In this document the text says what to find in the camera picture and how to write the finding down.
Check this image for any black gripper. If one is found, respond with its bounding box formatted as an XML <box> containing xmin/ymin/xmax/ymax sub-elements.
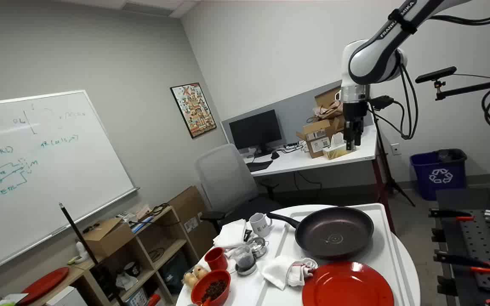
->
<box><xmin>344</xmin><ymin>100</ymin><xmax>371</xmax><ymax>153</ymax></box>

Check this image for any white cloth with red stripes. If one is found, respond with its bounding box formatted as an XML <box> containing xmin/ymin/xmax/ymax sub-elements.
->
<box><xmin>260</xmin><ymin>253</ymin><xmax>320</xmax><ymax>290</ymax></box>

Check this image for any red plate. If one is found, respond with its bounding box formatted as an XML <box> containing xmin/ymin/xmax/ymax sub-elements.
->
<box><xmin>301</xmin><ymin>260</ymin><xmax>397</xmax><ymax>306</ymax></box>

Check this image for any cardboard box with label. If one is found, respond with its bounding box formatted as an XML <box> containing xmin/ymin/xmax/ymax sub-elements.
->
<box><xmin>298</xmin><ymin>117</ymin><xmax>346</xmax><ymax>160</ymax></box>

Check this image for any open cardboard box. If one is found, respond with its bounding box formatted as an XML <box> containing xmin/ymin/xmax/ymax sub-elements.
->
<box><xmin>311</xmin><ymin>85</ymin><xmax>347</xmax><ymax>122</ymax></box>

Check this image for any white office desk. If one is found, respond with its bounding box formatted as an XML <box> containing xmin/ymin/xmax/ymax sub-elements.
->
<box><xmin>243</xmin><ymin>124</ymin><xmax>381</xmax><ymax>207</ymax></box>

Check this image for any black tripod stand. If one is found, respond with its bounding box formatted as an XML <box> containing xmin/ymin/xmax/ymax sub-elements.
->
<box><xmin>368</xmin><ymin>93</ymin><xmax>417</xmax><ymax>209</ymax></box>

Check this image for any blue recycling bin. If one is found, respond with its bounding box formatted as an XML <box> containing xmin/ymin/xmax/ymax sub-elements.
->
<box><xmin>408</xmin><ymin>148</ymin><xmax>470</xmax><ymax>202</ymax></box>

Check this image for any dark frying pan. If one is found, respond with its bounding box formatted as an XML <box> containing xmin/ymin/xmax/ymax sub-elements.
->
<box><xmin>267</xmin><ymin>205</ymin><xmax>376</xmax><ymax>262</ymax></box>

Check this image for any black keyboard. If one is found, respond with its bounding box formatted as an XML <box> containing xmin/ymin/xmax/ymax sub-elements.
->
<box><xmin>247</xmin><ymin>160</ymin><xmax>276</xmax><ymax>173</ymax></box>

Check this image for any black computer monitor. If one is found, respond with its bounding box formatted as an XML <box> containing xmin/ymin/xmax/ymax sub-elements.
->
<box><xmin>226</xmin><ymin>107</ymin><xmax>284</xmax><ymax>158</ymax></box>

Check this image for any white mug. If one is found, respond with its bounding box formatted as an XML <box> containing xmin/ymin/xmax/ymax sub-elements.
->
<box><xmin>249</xmin><ymin>211</ymin><xmax>274</xmax><ymax>238</ymax></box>

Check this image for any grey office chair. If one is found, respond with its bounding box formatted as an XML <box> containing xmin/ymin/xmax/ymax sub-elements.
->
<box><xmin>194</xmin><ymin>143</ymin><xmax>281</xmax><ymax>229</ymax></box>

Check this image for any silver metal cup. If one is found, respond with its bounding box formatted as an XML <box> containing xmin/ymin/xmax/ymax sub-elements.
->
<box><xmin>247</xmin><ymin>234</ymin><xmax>269</xmax><ymax>260</ymax></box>

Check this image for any plain white napkin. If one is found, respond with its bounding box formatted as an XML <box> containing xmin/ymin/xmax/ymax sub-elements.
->
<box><xmin>211</xmin><ymin>217</ymin><xmax>252</xmax><ymax>251</ymax></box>

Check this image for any small grey metal pot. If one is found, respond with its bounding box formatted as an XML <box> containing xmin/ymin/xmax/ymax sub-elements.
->
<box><xmin>233</xmin><ymin>248</ymin><xmax>259</xmax><ymax>279</ymax></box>

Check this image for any framed colourful poster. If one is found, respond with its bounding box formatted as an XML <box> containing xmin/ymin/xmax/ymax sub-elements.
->
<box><xmin>169</xmin><ymin>81</ymin><xmax>218</xmax><ymax>139</ymax></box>

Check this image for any black perforated board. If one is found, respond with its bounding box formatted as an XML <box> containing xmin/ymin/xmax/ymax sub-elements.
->
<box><xmin>431</xmin><ymin>188</ymin><xmax>490</xmax><ymax>297</ymax></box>

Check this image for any red cup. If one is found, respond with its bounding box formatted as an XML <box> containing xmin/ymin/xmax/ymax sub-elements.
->
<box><xmin>204</xmin><ymin>246</ymin><xmax>230</xmax><ymax>272</ymax></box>

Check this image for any red bowl with dark contents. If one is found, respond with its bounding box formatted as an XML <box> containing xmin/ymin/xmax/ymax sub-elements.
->
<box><xmin>191</xmin><ymin>268</ymin><xmax>233</xmax><ymax>306</ymax></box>

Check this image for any wooden shelf unit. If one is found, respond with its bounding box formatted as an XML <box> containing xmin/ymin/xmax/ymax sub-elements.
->
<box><xmin>65</xmin><ymin>204</ymin><xmax>203</xmax><ymax>306</ymax></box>

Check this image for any flat brown cardboard box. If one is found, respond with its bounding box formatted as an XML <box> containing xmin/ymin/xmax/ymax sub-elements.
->
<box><xmin>82</xmin><ymin>217</ymin><xmax>136</xmax><ymax>260</ymax></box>

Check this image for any black thin pole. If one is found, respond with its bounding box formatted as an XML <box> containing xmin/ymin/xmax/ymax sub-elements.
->
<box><xmin>58</xmin><ymin>202</ymin><xmax>124</xmax><ymax>306</ymax></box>

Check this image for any whiteboard with green writing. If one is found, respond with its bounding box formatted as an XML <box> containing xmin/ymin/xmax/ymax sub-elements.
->
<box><xmin>0</xmin><ymin>88</ymin><xmax>140</xmax><ymax>282</ymax></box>

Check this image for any white container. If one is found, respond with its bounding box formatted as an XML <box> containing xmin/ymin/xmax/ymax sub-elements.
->
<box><xmin>44</xmin><ymin>284</ymin><xmax>89</xmax><ymax>306</ymax></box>

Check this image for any red round disc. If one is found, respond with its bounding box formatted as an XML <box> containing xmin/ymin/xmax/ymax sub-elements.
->
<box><xmin>17</xmin><ymin>267</ymin><xmax>72</xmax><ymax>306</ymax></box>

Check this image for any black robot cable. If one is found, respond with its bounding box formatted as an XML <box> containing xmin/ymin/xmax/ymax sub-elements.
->
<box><xmin>369</xmin><ymin>59</ymin><xmax>422</xmax><ymax>141</ymax></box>

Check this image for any black camera on boom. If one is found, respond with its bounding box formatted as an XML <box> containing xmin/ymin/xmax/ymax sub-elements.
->
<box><xmin>414</xmin><ymin>64</ymin><xmax>490</xmax><ymax>103</ymax></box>

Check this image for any black clamp with orange handle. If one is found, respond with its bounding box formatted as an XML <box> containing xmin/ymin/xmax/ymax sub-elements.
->
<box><xmin>432</xmin><ymin>248</ymin><xmax>490</xmax><ymax>277</ymax></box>
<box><xmin>427</xmin><ymin>207</ymin><xmax>477</xmax><ymax>224</ymax></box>

